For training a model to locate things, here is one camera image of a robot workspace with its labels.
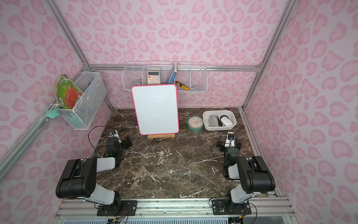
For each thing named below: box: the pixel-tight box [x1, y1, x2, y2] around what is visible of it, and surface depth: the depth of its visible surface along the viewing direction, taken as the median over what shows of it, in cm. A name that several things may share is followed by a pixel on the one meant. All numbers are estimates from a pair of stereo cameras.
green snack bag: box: [55, 74, 84, 110], surface depth 74 cm
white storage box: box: [202, 109, 237, 131], surface depth 107 cm
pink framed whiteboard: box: [130, 84, 179, 136], surface depth 93 cm
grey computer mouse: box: [208, 114, 219, 127], surface depth 105 cm
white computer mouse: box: [220, 116, 234, 126], surface depth 107 cm
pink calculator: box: [147, 70, 160, 85], surface depth 97 cm
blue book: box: [165, 62, 178, 84], surface depth 89 cm
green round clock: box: [186, 115, 204, 132], surface depth 108 cm
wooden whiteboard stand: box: [147, 133, 176, 140], surface depth 100 cm
